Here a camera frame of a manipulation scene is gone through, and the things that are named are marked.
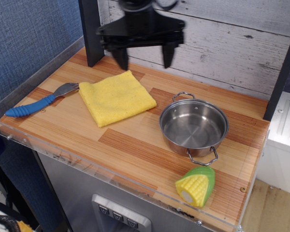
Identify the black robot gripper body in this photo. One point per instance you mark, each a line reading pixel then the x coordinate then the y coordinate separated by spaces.
pixel 141 29

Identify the yellow cloth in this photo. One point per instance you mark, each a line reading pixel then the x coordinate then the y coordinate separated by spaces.
pixel 115 98

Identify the yellow and black object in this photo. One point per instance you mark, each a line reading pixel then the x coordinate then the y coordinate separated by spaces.
pixel 9 224

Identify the clear acrylic table guard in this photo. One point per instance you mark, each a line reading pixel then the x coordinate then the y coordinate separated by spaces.
pixel 130 164

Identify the toy corn cob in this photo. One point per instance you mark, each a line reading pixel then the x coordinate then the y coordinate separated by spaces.
pixel 196 185

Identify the stainless steel pot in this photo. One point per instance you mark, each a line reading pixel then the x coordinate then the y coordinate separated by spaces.
pixel 193 128

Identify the blue handled metal spork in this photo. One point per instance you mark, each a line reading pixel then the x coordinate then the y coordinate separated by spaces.
pixel 26 110

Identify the grey metal side rail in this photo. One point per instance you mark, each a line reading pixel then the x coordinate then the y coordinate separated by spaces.
pixel 9 97

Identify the silver button control panel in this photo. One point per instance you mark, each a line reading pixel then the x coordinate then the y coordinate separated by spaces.
pixel 112 217

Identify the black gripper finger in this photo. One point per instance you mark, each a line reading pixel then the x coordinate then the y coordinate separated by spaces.
pixel 121 57
pixel 168 54

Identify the black left vertical post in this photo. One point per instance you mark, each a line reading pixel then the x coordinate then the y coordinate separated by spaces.
pixel 90 19

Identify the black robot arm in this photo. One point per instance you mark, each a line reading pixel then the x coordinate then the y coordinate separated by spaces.
pixel 140 5

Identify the white cabinet at right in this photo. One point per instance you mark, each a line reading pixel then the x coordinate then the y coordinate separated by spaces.
pixel 274 164

